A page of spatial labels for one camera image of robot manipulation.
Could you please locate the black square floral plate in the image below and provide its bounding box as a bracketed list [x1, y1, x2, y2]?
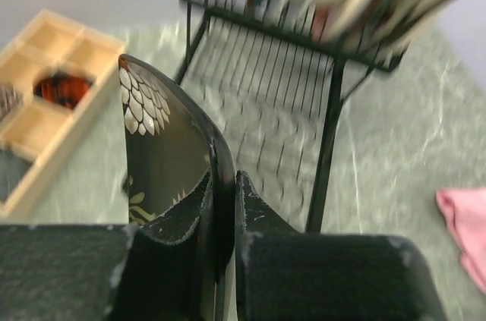
[118, 54, 235, 320]

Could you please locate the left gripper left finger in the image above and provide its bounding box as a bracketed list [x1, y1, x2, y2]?
[109, 172, 216, 320]

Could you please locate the wooden compartment tray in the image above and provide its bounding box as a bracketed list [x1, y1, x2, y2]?
[1, 10, 125, 219]

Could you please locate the black wire dish rack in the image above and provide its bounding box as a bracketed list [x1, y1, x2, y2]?
[175, 0, 402, 232]

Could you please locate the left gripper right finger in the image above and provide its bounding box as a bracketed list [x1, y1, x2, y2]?
[235, 171, 447, 320]

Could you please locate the pink cloth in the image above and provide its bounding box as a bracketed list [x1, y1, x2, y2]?
[435, 187, 485, 294]

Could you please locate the red black cable bundle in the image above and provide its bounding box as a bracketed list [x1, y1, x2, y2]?
[32, 72, 96, 110]

